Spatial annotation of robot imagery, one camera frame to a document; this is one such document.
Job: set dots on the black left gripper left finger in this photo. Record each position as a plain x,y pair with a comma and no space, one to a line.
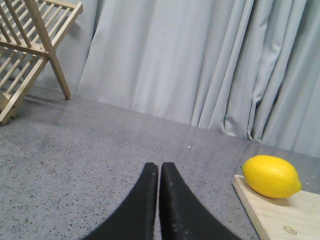
134,219

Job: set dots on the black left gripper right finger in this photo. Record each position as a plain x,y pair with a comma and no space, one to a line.
181,214

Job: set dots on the yellow lemon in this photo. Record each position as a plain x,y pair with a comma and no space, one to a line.
271,176

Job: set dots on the wooden cutting board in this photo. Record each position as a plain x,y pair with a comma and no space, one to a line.
293,218

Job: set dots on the light grey curtain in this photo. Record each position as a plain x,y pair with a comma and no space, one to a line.
246,68

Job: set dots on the wooden dish rack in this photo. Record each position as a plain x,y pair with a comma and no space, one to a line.
30,33

